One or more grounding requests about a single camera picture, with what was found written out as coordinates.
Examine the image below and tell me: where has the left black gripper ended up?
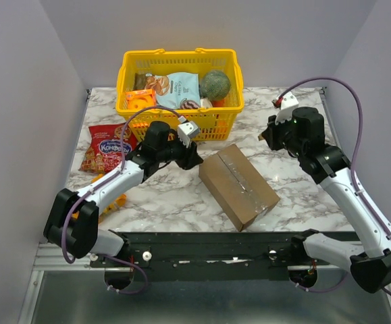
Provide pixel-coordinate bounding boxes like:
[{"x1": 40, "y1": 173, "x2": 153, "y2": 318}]
[{"x1": 157, "y1": 133, "x2": 204, "y2": 171}]

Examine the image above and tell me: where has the brown cardboard express box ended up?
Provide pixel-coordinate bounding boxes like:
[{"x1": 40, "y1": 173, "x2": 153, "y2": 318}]
[{"x1": 199, "y1": 144, "x2": 280, "y2": 232}]

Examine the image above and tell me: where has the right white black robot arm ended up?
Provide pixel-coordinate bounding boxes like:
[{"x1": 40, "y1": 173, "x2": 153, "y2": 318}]
[{"x1": 260, "y1": 107, "x2": 391, "y2": 293}]

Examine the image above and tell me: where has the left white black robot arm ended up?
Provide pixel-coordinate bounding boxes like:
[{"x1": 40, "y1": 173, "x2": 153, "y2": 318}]
[{"x1": 43, "y1": 120, "x2": 203, "y2": 267}]

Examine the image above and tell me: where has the light blue chips bag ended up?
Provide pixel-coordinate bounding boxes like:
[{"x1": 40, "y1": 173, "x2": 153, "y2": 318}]
[{"x1": 145, "y1": 72, "x2": 201, "y2": 109}]

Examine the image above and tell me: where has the yellow plastic shopping basket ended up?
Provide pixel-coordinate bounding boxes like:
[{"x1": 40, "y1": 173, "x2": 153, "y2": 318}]
[{"x1": 115, "y1": 48, "x2": 244, "y2": 141}]

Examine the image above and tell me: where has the green round melon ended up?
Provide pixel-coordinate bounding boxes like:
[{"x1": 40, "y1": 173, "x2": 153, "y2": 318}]
[{"x1": 199, "y1": 70, "x2": 231, "y2": 101}]

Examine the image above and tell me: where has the orange toy package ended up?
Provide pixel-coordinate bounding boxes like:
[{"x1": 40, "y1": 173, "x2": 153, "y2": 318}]
[{"x1": 126, "y1": 89, "x2": 156, "y2": 111}]

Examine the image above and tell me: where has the orange yellow snack bag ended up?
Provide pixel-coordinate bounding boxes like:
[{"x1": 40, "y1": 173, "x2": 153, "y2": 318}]
[{"x1": 71, "y1": 173, "x2": 127, "y2": 224}]

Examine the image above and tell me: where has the red candy bag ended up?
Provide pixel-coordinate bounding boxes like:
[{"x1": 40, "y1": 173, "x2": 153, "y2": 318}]
[{"x1": 79, "y1": 123, "x2": 138, "y2": 174}]

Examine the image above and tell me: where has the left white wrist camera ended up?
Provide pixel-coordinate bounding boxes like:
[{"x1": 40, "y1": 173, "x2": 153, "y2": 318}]
[{"x1": 177, "y1": 121, "x2": 201, "y2": 148}]

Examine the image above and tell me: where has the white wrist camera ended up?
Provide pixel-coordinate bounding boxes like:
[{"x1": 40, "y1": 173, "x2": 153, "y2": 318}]
[
  {"x1": 272, "y1": 91, "x2": 299, "y2": 125},
  {"x1": 177, "y1": 121, "x2": 201, "y2": 148}
]

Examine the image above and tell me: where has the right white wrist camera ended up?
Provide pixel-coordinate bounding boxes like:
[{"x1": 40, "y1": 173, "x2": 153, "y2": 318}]
[{"x1": 272, "y1": 91, "x2": 299, "y2": 125}]

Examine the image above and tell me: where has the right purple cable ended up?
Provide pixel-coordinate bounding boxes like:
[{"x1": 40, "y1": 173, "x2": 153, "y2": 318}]
[{"x1": 272, "y1": 76, "x2": 391, "y2": 304}]

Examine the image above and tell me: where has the purple cable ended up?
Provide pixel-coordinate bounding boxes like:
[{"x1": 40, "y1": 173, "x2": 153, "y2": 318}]
[
  {"x1": 61, "y1": 105, "x2": 188, "y2": 295},
  {"x1": 272, "y1": 76, "x2": 391, "y2": 304}
]

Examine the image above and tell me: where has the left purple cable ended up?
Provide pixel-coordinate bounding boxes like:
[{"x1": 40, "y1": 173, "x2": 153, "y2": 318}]
[{"x1": 61, "y1": 105, "x2": 188, "y2": 295}]

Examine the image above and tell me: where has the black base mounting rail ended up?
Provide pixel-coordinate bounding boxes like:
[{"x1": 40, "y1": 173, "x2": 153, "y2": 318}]
[{"x1": 90, "y1": 232, "x2": 321, "y2": 287}]

